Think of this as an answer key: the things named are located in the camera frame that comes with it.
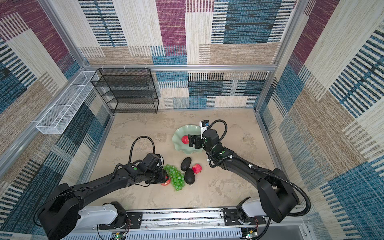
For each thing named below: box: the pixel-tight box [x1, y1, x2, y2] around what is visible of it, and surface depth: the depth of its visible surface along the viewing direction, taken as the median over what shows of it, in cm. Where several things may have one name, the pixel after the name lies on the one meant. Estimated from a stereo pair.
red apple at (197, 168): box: [192, 163, 203, 174], surface depth 88 cm
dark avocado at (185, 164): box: [180, 157, 192, 172], surface depth 90 cm
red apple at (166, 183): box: [160, 178, 171, 186], surface depth 85 cm
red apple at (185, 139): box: [181, 135, 190, 145], surface depth 100 cm
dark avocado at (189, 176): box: [184, 168, 196, 185], surface depth 86 cm
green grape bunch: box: [163, 164, 185, 192], surface depth 85 cm
